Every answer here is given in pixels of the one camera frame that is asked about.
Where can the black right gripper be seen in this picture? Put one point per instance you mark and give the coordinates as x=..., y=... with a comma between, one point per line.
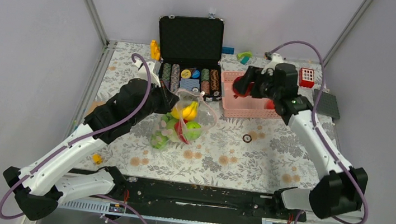
x=254, y=74

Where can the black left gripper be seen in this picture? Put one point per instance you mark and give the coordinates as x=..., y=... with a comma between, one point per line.
x=169, y=99

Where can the red apple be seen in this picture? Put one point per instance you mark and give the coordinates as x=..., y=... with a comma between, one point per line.
x=241, y=87

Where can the orange peach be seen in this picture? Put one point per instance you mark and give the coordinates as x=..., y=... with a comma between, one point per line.
x=269, y=105

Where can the green round vegetable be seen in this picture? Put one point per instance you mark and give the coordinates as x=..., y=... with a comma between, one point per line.
x=158, y=140

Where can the clear pink-dotted zip bag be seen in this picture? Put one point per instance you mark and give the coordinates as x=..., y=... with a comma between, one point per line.
x=206, y=116

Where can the green striped watermelon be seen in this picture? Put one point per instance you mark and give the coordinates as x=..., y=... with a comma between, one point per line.
x=193, y=131

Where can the red bell pepper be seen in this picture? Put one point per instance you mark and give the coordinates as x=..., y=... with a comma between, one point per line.
x=179, y=132

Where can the pale green cabbage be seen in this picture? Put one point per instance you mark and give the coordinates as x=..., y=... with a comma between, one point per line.
x=168, y=126

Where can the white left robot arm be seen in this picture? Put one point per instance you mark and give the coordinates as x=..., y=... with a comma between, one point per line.
x=41, y=187

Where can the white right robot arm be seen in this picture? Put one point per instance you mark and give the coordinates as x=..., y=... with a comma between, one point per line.
x=341, y=186

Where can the pink plastic basket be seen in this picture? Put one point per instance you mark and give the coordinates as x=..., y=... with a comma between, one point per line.
x=242, y=107

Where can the teal small block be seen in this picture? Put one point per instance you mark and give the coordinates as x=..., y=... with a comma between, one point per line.
x=244, y=60

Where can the green arch block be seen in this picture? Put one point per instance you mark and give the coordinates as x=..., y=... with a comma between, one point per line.
x=244, y=54

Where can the blue rectangular block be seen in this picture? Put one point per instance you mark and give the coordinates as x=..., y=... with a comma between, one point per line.
x=228, y=50

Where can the small yellow cube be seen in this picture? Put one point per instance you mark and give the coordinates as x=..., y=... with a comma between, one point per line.
x=97, y=159

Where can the black poker chip case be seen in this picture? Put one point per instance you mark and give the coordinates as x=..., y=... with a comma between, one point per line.
x=192, y=43

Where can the red grid block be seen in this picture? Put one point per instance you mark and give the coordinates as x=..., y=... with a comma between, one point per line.
x=306, y=77

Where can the floral table mat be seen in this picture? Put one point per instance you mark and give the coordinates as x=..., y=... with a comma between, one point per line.
x=259, y=155

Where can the grey studded baseplate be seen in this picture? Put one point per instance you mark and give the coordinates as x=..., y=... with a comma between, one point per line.
x=327, y=104

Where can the yellow triangular frame toy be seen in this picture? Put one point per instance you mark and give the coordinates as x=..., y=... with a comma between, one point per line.
x=155, y=52

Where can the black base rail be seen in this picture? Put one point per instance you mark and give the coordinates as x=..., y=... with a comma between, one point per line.
x=200, y=203

